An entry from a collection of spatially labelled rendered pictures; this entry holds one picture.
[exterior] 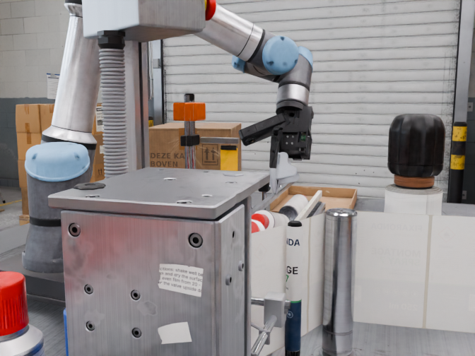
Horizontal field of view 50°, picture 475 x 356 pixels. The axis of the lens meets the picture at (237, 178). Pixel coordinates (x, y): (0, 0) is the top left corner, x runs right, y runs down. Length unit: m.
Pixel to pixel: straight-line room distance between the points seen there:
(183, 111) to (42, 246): 0.39
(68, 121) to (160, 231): 0.86
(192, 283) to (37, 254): 0.75
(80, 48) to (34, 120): 3.68
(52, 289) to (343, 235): 0.58
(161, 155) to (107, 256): 1.12
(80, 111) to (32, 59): 6.00
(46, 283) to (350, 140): 4.27
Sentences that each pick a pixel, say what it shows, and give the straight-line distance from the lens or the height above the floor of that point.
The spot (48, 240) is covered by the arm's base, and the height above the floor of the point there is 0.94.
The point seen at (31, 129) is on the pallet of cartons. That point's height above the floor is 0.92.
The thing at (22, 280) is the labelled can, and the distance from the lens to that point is 0.37.
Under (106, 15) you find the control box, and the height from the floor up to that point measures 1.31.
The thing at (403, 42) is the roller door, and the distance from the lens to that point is 4.98.
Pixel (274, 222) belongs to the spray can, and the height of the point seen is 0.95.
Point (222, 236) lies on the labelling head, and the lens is 0.29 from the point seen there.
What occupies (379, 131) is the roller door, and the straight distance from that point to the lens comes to 4.99.
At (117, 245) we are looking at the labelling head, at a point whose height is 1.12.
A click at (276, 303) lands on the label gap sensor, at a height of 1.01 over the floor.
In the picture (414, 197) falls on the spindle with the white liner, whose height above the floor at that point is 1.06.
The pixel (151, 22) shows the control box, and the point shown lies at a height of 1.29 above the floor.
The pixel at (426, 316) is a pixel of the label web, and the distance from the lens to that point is 0.69.
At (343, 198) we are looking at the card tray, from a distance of 1.93.
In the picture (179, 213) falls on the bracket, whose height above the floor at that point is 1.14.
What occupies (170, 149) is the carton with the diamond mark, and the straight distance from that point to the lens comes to 1.42.
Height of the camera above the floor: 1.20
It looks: 9 degrees down
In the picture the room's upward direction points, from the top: straight up
